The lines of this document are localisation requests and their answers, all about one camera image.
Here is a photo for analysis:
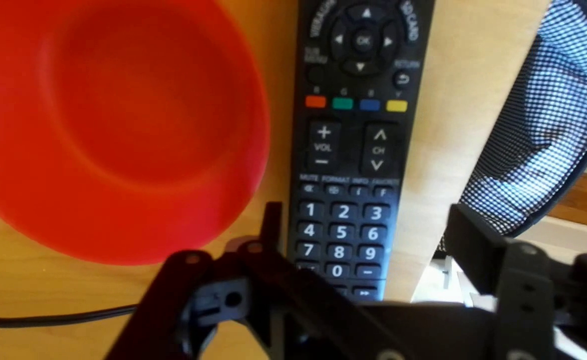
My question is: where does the black tv remote control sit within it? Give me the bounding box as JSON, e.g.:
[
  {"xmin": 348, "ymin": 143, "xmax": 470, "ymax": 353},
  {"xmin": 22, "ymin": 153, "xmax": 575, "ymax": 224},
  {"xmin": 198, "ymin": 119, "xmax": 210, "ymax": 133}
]
[{"xmin": 286, "ymin": 0, "xmax": 438, "ymax": 307}]

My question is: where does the wooden baseboard strip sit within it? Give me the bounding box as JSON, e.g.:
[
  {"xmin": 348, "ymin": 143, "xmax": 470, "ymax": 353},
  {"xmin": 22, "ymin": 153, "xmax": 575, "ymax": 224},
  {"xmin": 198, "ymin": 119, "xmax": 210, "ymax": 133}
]
[{"xmin": 550, "ymin": 174, "xmax": 587, "ymax": 232}]

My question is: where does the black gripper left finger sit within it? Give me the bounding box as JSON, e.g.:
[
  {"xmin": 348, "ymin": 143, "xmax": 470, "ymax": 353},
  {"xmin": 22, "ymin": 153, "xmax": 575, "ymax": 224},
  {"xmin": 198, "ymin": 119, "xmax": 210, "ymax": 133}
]
[{"xmin": 102, "ymin": 199, "xmax": 390, "ymax": 360}]

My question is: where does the red plastic bowl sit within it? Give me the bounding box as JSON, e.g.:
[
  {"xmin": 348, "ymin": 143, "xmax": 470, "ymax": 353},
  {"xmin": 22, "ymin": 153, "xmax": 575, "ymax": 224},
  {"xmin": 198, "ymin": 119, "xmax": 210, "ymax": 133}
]
[{"xmin": 0, "ymin": 0, "xmax": 272, "ymax": 269}]

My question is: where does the long black table cable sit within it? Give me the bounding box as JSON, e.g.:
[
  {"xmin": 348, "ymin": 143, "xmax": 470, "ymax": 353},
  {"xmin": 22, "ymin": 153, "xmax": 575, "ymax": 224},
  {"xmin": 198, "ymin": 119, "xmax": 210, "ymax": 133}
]
[{"xmin": 0, "ymin": 303, "xmax": 142, "ymax": 328}]

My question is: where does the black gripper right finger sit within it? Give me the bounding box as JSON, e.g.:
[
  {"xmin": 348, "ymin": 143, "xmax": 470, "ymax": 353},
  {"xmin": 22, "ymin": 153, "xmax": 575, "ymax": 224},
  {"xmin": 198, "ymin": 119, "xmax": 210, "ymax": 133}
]
[{"xmin": 442, "ymin": 203, "xmax": 587, "ymax": 360}]

